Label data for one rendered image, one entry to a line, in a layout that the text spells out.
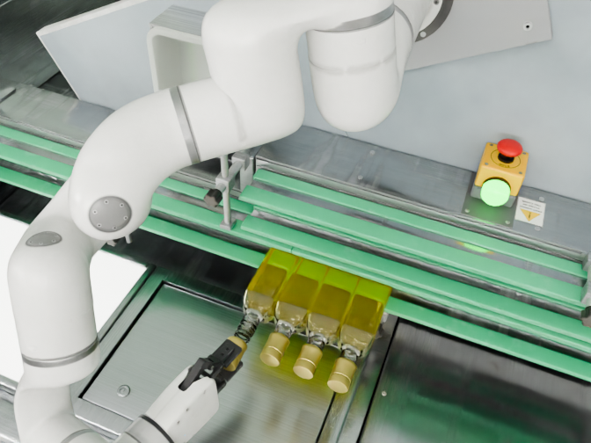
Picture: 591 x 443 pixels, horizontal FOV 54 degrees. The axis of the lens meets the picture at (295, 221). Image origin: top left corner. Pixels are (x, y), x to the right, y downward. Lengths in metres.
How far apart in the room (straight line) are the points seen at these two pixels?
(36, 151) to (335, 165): 0.63
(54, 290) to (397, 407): 0.67
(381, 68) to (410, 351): 0.68
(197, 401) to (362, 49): 0.54
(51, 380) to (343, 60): 0.47
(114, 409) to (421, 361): 0.57
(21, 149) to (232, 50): 0.81
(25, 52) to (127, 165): 1.26
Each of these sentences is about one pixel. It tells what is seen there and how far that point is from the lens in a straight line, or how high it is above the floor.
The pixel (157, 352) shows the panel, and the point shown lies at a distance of 1.12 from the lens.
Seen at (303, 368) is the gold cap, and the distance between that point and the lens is 0.92.
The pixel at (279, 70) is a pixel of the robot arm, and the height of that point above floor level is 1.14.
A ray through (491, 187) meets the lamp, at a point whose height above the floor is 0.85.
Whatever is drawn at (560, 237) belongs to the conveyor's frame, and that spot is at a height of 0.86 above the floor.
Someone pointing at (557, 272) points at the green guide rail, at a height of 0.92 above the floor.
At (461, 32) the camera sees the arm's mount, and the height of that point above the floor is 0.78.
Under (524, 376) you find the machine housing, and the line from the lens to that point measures 1.22.
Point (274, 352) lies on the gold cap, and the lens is 0.93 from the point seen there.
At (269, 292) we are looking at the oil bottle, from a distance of 0.98.
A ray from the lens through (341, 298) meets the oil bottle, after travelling 0.98.
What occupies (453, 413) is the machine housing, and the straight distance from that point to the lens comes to 1.13.
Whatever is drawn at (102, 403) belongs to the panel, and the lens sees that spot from 1.09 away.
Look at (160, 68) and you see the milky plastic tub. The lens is 1.11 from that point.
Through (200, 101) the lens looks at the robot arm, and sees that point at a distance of 0.61.
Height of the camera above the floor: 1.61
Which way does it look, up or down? 41 degrees down
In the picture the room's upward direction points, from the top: 150 degrees counter-clockwise
